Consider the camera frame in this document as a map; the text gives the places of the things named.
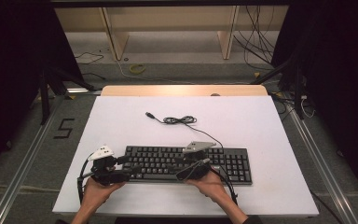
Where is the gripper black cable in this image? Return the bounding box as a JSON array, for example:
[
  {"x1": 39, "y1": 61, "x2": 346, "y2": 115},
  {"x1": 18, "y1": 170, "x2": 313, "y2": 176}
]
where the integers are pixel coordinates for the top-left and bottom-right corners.
[
  {"x1": 176, "y1": 158, "x2": 240, "y2": 207},
  {"x1": 76, "y1": 152, "x2": 98, "y2": 204}
]

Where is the white board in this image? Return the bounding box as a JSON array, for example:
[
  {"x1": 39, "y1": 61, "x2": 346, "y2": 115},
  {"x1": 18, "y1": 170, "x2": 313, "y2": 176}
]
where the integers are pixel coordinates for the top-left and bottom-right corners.
[{"x1": 51, "y1": 95, "x2": 320, "y2": 218}]

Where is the dark curtain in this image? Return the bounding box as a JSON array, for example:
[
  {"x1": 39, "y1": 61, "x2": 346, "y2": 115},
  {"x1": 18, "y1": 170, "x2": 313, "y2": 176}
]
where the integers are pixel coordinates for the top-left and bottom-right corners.
[
  {"x1": 0, "y1": 0, "x2": 86, "y2": 182},
  {"x1": 270, "y1": 0, "x2": 358, "y2": 207}
]

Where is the light wooden shelf unit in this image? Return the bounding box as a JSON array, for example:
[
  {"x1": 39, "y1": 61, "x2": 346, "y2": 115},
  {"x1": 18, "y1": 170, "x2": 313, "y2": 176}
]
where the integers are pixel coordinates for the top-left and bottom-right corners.
[{"x1": 54, "y1": 6, "x2": 290, "y2": 62}]

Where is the metal floor rail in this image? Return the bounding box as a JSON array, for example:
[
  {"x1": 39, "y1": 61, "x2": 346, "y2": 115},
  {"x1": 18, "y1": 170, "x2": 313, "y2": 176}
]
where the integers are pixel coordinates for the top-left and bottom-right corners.
[
  {"x1": 282, "y1": 92, "x2": 358, "y2": 224},
  {"x1": 0, "y1": 92, "x2": 67, "y2": 224}
]

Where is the tangle of floor cables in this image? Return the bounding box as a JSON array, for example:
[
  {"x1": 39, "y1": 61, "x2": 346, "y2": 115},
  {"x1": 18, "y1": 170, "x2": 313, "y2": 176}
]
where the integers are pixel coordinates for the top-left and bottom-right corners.
[{"x1": 269, "y1": 91, "x2": 317, "y2": 119}]

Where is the wooden table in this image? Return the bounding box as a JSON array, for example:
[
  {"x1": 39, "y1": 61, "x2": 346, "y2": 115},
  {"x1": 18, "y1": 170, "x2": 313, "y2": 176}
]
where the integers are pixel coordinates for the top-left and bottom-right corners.
[{"x1": 101, "y1": 84, "x2": 269, "y2": 97}]

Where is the short silver metal bar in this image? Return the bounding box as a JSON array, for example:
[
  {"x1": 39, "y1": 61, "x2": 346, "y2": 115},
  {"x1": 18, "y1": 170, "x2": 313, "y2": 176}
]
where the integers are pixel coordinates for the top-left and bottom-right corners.
[{"x1": 66, "y1": 88, "x2": 103, "y2": 95}]

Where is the yellow tape ring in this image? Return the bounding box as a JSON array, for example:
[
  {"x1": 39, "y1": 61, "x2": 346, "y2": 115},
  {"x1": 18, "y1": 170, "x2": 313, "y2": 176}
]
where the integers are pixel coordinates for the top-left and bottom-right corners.
[{"x1": 129, "y1": 63, "x2": 147, "y2": 76}]

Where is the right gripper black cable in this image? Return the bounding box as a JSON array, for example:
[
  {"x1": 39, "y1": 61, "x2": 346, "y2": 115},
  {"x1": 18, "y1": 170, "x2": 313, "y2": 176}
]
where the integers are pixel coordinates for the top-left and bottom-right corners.
[{"x1": 176, "y1": 158, "x2": 240, "y2": 207}]

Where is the black keyboard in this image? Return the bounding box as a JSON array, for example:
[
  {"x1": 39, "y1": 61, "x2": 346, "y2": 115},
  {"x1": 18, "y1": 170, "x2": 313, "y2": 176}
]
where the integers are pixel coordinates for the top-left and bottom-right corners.
[{"x1": 122, "y1": 145, "x2": 254, "y2": 187}]

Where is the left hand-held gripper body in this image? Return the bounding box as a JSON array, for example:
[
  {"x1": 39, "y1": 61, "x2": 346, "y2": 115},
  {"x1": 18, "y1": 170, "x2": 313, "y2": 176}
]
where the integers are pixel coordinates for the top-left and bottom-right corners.
[{"x1": 87, "y1": 145, "x2": 132, "y2": 187}]

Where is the short black floor cable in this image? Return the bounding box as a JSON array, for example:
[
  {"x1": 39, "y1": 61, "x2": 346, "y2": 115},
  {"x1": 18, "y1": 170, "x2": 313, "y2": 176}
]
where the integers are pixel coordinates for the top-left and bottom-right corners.
[{"x1": 80, "y1": 72, "x2": 107, "y2": 81}]

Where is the person's right hand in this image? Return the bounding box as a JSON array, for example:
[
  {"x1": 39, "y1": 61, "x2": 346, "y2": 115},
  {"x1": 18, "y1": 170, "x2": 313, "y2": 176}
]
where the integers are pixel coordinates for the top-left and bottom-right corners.
[{"x1": 185, "y1": 170, "x2": 231, "y2": 204}]

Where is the bundle of hanging black cables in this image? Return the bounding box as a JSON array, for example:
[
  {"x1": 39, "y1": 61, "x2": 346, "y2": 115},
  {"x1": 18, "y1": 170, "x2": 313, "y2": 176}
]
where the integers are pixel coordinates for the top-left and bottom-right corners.
[{"x1": 232, "y1": 5, "x2": 278, "y2": 72}]

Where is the black metal stand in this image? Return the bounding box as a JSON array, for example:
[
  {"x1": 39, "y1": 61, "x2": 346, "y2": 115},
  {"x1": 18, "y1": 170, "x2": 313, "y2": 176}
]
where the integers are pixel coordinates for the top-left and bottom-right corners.
[
  {"x1": 37, "y1": 65, "x2": 96, "y2": 126},
  {"x1": 249, "y1": 51, "x2": 306, "y2": 121}
]

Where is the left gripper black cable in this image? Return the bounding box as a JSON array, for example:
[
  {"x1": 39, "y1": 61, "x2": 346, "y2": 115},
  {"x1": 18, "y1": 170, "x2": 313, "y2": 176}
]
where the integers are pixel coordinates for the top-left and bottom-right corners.
[{"x1": 76, "y1": 152, "x2": 98, "y2": 204}]

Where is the looped black floor cable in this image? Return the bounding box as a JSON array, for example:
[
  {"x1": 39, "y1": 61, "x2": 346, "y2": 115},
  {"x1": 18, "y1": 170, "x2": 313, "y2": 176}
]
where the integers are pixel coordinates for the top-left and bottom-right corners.
[{"x1": 74, "y1": 51, "x2": 105, "y2": 66}]

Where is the black keyboard cable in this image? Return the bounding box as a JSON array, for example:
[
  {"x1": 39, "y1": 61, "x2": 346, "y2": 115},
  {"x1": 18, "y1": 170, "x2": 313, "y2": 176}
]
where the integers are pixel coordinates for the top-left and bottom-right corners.
[{"x1": 145, "y1": 111, "x2": 225, "y2": 149}]

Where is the person's left hand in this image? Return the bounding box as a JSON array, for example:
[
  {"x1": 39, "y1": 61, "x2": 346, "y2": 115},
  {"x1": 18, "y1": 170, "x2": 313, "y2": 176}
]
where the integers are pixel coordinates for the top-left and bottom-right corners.
[{"x1": 81, "y1": 176, "x2": 127, "y2": 210}]

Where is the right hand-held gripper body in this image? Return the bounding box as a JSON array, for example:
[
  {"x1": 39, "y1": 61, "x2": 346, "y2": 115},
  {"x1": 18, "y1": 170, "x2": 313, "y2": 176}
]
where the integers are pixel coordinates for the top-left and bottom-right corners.
[{"x1": 175, "y1": 141, "x2": 217, "y2": 182}]

